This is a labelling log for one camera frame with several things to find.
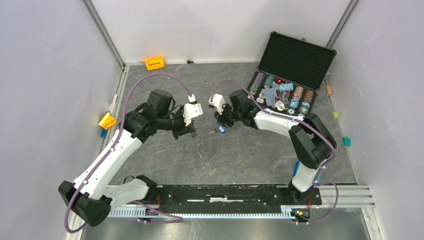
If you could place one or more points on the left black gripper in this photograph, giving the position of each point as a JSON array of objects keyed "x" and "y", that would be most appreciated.
[{"x": 184, "y": 129}]

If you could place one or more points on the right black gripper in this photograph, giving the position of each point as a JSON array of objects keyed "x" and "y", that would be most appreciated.
[{"x": 221, "y": 118}]

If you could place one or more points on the silver key blue tag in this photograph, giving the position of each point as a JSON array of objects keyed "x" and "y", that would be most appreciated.
[{"x": 219, "y": 129}]

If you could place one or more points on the large metal disc keyring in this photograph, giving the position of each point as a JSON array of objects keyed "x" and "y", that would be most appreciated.
[{"x": 199, "y": 145}]

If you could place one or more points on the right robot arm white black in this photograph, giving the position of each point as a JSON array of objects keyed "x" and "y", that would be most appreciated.
[{"x": 313, "y": 144}]

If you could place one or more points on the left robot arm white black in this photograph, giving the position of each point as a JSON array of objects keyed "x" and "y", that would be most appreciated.
[{"x": 89, "y": 195}]

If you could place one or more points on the orange plastic block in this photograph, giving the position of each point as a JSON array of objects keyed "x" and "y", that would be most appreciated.
[{"x": 154, "y": 63}]

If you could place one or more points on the yellow orange block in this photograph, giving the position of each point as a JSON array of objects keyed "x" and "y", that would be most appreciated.
[{"x": 107, "y": 121}]

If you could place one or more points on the black poker chip case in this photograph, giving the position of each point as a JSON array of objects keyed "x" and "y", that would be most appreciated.
[{"x": 289, "y": 74}]

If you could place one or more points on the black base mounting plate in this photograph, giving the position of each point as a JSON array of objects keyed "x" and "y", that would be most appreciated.
[{"x": 228, "y": 198}]

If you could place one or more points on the small blue block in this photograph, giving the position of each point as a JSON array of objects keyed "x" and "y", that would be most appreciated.
[{"x": 104, "y": 133}]

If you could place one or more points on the blue white green block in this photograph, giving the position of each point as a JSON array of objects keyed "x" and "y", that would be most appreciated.
[{"x": 318, "y": 178}]

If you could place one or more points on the orange small cube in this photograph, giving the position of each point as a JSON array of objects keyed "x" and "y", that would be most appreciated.
[{"x": 329, "y": 90}]

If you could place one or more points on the teal cube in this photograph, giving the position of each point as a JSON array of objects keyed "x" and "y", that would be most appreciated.
[{"x": 346, "y": 141}]

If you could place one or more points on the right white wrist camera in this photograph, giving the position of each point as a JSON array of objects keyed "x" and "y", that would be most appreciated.
[{"x": 217, "y": 101}]

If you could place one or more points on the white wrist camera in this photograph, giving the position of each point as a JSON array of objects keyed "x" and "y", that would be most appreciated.
[
  {"x": 217, "y": 101},
  {"x": 191, "y": 110}
]

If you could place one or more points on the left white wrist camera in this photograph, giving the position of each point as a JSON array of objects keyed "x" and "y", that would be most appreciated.
[{"x": 191, "y": 110}]

